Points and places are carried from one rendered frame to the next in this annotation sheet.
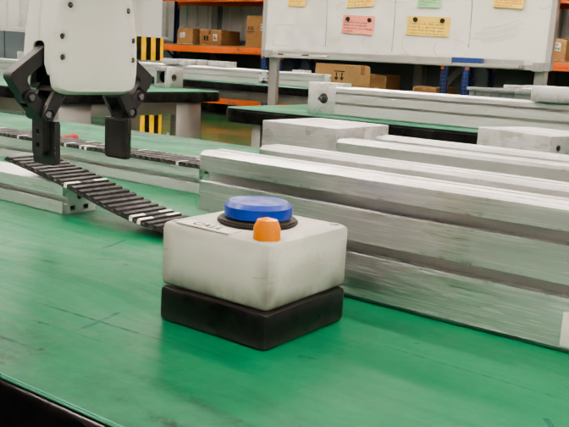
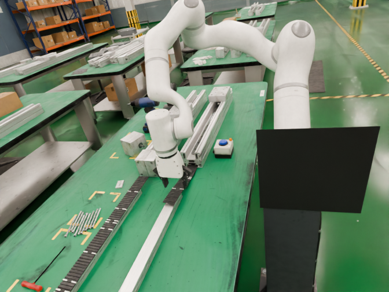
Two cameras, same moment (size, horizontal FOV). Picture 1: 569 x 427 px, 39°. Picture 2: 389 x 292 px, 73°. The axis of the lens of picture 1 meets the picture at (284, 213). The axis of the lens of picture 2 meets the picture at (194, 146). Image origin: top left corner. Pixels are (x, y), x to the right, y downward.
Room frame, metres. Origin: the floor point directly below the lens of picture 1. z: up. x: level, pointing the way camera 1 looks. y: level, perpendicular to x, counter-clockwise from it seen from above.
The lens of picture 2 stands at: (0.84, 1.03, 1.50)
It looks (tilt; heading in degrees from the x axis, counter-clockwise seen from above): 31 degrees down; 257
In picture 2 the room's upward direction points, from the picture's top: 11 degrees counter-clockwise
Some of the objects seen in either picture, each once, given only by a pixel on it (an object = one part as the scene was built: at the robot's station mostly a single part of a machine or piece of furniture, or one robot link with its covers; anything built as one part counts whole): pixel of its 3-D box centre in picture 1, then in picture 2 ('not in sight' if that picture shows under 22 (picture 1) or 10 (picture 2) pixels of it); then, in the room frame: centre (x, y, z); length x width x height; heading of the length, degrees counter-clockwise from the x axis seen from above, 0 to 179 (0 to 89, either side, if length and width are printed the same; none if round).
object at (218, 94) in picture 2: not in sight; (220, 95); (0.26, -0.49, 0.87); 0.16 x 0.11 x 0.07; 54
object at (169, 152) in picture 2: not in sight; (165, 148); (0.75, 0.19, 1.01); 0.09 x 0.08 x 0.03; 144
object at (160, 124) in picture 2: not in sight; (162, 129); (0.75, 0.20, 1.09); 0.09 x 0.08 x 0.13; 160
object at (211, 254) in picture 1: (263, 266); (222, 148); (0.47, 0.01, 0.81); 0.10 x 0.08 x 0.06; 144
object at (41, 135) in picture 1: (35, 127); (187, 180); (0.71, 0.23, 0.86); 0.03 x 0.03 x 0.07; 54
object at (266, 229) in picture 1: (267, 227); not in sight; (0.42, 0.01, 0.85); 0.02 x 0.02 x 0.01
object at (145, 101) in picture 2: not in sight; (146, 115); (0.75, -0.48, 0.89); 0.20 x 0.08 x 0.22; 153
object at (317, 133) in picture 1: (317, 169); (153, 163); (0.81, -0.03, 0.83); 0.12 x 0.09 x 0.10; 144
